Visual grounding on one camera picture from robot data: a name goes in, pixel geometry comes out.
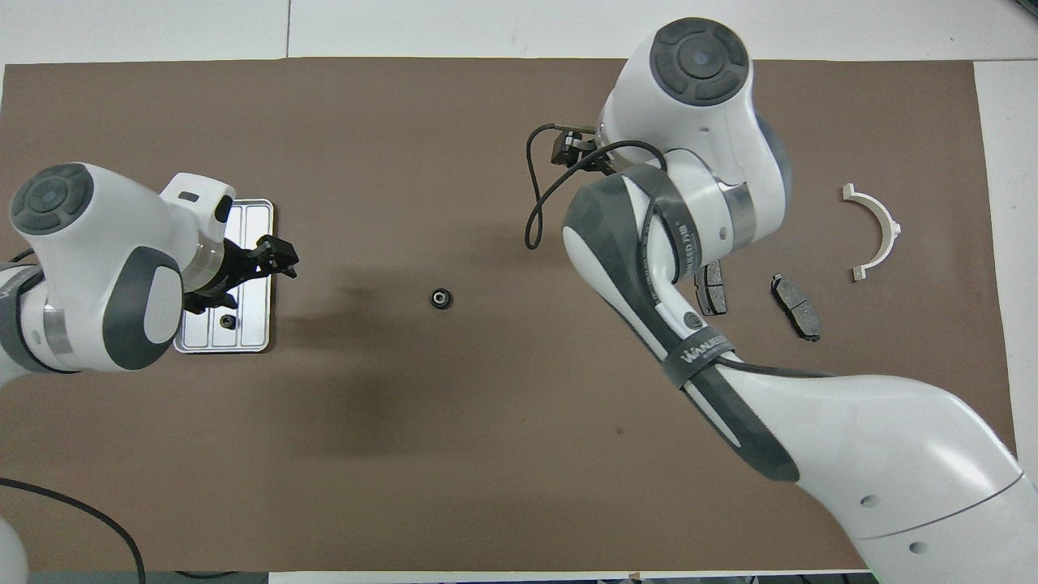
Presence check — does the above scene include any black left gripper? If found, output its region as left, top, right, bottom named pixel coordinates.
left=185, top=235, right=298, bottom=315

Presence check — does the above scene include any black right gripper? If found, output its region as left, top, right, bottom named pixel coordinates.
left=551, top=130, right=625, bottom=175

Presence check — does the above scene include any silver metal tray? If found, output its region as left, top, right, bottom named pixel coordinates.
left=173, top=200, right=275, bottom=354

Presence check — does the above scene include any dark rectangular brake pad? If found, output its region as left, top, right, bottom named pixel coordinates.
left=695, top=260, right=728, bottom=316

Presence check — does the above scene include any brown table mat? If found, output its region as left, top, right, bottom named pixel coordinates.
left=0, top=57, right=1019, bottom=573

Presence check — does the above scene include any dark brake pad with ears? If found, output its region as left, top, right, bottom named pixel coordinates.
left=770, top=273, right=821, bottom=342

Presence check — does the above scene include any white semicircular plastic bracket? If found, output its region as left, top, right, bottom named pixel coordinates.
left=842, top=183, right=903, bottom=282

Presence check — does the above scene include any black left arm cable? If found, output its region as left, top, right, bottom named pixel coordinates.
left=0, top=477, right=148, bottom=584

